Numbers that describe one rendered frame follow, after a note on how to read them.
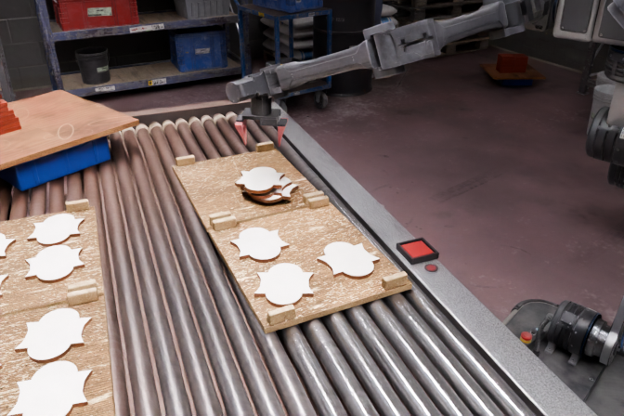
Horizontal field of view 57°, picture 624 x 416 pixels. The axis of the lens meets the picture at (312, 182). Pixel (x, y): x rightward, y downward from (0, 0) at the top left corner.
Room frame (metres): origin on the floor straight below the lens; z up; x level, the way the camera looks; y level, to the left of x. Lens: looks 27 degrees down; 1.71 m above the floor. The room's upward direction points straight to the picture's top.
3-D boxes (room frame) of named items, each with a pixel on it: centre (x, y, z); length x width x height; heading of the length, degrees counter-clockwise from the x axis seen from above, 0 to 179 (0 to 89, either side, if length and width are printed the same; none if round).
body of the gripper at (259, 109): (1.50, 0.14, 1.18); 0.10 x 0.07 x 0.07; 85
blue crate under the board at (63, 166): (1.70, 0.87, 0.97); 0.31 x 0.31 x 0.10; 50
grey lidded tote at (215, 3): (5.69, 1.06, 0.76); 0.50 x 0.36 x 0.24; 124
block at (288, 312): (0.91, 0.06, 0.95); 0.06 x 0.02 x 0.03; 115
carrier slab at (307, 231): (1.14, 0.02, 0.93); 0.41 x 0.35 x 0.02; 25
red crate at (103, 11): (5.26, 1.94, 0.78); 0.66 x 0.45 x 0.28; 118
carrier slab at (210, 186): (1.52, 0.20, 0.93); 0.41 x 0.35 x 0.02; 25
